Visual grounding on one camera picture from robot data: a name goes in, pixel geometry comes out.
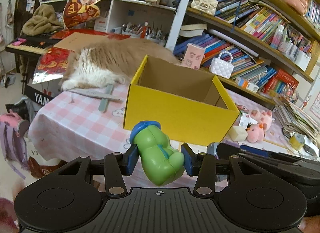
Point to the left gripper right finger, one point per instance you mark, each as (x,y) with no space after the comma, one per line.
(205,167)

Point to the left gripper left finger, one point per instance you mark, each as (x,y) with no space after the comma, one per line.
(113,167)

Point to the green dinosaur toy blue cap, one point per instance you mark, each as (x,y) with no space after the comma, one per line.
(162,163)

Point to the pink plush paw slipper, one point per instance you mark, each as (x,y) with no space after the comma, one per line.
(262,117)

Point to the stack of papers and books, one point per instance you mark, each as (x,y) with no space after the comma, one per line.
(295,120)

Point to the yellow cardboard box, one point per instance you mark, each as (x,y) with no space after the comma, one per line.
(192,106)

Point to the orange white medicine box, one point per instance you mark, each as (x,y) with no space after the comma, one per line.
(246,84)

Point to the white quilted pearl handbag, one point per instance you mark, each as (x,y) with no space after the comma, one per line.
(221,67)

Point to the fluffy orange white cat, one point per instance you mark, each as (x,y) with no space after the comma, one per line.
(109,62)

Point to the pink sticker cup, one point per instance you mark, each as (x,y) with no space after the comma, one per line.
(193,56)

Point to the black electric keyboard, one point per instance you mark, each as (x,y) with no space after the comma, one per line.
(33,44)

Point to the red gold festive balloon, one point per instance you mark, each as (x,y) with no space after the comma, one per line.
(79,11)

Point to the olive green blanket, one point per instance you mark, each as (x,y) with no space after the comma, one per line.
(44,20)

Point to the cream quilted pearl handbag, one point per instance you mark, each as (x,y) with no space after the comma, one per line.
(206,6)

